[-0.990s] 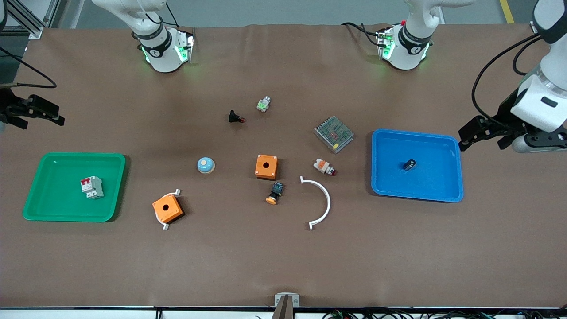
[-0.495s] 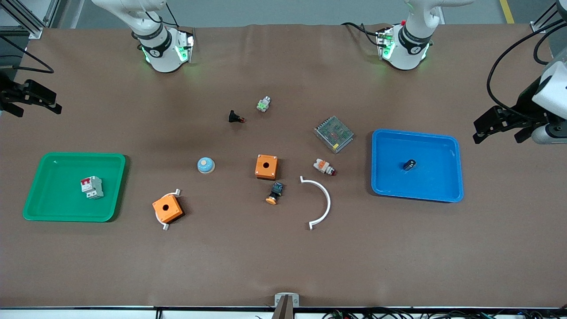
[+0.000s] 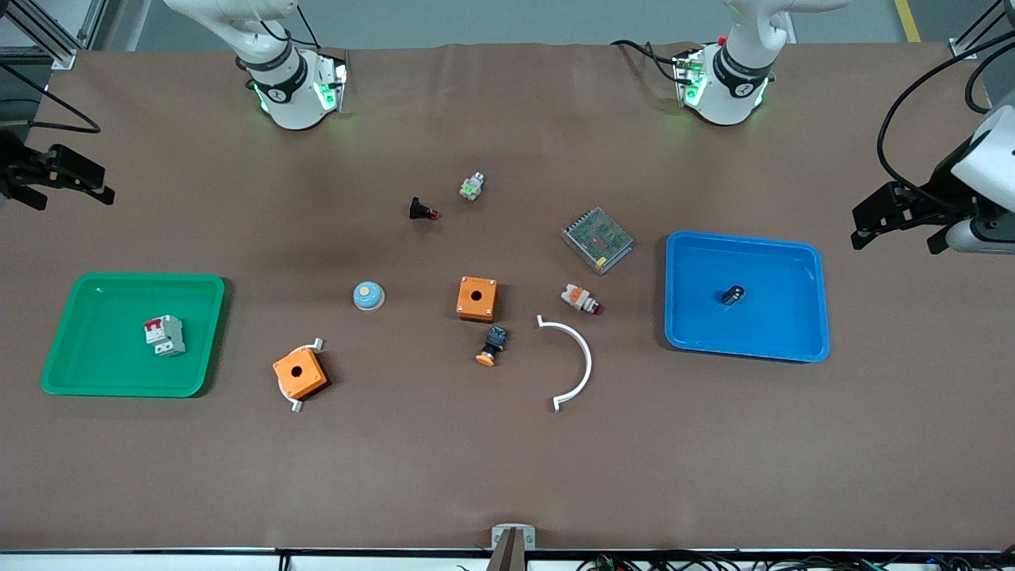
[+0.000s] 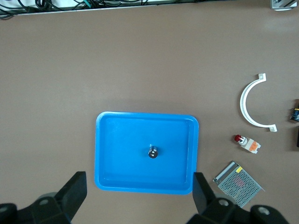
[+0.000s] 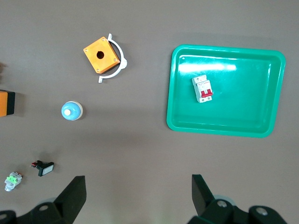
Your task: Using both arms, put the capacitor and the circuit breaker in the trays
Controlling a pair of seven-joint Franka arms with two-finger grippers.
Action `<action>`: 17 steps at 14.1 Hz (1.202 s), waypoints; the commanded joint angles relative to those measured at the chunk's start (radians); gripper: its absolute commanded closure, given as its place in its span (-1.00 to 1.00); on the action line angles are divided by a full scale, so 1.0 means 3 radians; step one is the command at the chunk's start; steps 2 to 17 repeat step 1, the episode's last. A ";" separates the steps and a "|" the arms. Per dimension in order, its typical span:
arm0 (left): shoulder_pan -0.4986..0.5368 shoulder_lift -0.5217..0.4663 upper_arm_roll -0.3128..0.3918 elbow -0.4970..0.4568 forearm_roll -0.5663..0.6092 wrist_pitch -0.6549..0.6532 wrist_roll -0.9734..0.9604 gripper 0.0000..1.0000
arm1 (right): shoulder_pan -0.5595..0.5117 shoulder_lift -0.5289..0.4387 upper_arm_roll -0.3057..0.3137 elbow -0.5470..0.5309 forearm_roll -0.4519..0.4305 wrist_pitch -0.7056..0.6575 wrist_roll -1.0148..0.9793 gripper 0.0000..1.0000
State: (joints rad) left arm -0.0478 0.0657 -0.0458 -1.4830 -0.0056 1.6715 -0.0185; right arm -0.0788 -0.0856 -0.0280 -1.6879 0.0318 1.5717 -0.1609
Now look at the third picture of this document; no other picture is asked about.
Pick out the blue plastic tray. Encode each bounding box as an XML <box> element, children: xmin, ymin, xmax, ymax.
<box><xmin>664</xmin><ymin>231</ymin><xmax>831</xmax><ymax>364</ymax></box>

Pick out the black cable loop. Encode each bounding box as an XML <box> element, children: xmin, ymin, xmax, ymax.
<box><xmin>0</xmin><ymin>62</ymin><xmax>102</xmax><ymax>134</ymax></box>

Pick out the metal mesh power supply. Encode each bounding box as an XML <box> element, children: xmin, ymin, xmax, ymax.
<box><xmin>561</xmin><ymin>207</ymin><xmax>635</xmax><ymax>276</ymax></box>

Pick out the aluminium post with bracket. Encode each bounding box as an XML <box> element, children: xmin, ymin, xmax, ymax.
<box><xmin>491</xmin><ymin>523</ymin><xmax>537</xmax><ymax>571</ymax></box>

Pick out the black base cable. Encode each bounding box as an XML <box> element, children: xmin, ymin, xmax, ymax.
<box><xmin>609</xmin><ymin>38</ymin><xmax>691</xmax><ymax>84</ymax></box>
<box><xmin>254</xmin><ymin>0</ymin><xmax>322</xmax><ymax>50</ymax></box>

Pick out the aluminium frame profile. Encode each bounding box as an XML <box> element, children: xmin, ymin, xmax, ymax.
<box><xmin>0</xmin><ymin>0</ymin><xmax>108</xmax><ymax>72</ymax></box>
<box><xmin>949</xmin><ymin>0</ymin><xmax>1015</xmax><ymax>60</ymax></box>

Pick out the long black arm cable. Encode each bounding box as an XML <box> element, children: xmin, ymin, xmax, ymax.
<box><xmin>875</xmin><ymin>32</ymin><xmax>1015</xmax><ymax>209</ymax></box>

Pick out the large white semicircular clamp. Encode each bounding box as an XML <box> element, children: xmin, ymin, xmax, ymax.
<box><xmin>536</xmin><ymin>315</ymin><xmax>593</xmax><ymax>412</ymax></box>

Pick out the red white pushbutton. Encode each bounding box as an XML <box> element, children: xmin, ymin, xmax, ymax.
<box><xmin>560</xmin><ymin>285</ymin><xmax>603</xmax><ymax>316</ymax></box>

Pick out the white red circuit breaker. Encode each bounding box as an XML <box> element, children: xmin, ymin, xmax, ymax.
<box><xmin>144</xmin><ymin>315</ymin><xmax>187</xmax><ymax>358</ymax></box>

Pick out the green plastic tray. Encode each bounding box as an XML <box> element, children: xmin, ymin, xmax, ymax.
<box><xmin>40</xmin><ymin>272</ymin><xmax>227</xmax><ymax>398</ymax></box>

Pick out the short black arm cable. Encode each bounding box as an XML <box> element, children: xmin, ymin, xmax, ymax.
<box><xmin>963</xmin><ymin>48</ymin><xmax>1015</xmax><ymax>116</ymax></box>

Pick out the orange box with hole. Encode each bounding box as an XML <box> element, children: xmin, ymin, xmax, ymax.
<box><xmin>456</xmin><ymin>276</ymin><xmax>500</xmax><ymax>323</ymax></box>
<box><xmin>272</xmin><ymin>347</ymin><xmax>329</xmax><ymax>401</ymax></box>

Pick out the orange box with bracket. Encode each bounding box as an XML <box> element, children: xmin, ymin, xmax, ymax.
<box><xmin>278</xmin><ymin>337</ymin><xmax>325</xmax><ymax>414</ymax></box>

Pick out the black button with orange cap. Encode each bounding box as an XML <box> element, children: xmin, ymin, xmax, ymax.
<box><xmin>475</xmin><ymin>324</ymin><xmax>509</xmax><ymax>368</ymax></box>

